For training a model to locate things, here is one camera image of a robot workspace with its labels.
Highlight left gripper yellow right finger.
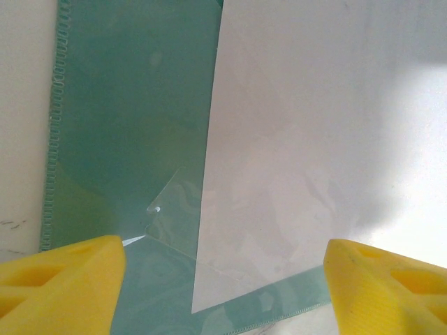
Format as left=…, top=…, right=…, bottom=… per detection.
left=323, top=238, right=447, bottom=335

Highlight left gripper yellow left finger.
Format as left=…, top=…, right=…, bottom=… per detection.
left=0, top=234, right=127, bottom=335

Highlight white paper sheet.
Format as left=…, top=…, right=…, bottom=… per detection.
left=191, top=0, right=447, bottom=314

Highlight green plastic folder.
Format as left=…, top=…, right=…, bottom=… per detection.
left=38, top=0, right=332, bottom=335

